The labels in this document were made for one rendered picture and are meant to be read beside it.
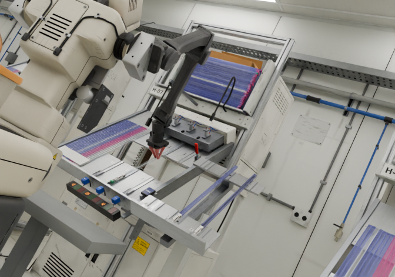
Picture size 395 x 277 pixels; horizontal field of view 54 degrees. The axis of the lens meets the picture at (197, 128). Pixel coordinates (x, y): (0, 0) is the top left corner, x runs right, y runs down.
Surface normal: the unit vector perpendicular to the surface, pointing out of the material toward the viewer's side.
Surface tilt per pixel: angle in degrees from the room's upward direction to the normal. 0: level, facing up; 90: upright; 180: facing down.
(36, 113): 82
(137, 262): 90
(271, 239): 90
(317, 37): 90
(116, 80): 90
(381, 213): 45
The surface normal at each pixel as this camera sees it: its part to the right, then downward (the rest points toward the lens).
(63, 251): -0.46, -0.38
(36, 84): -0.08, -0.36
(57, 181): 0.76, 0.30
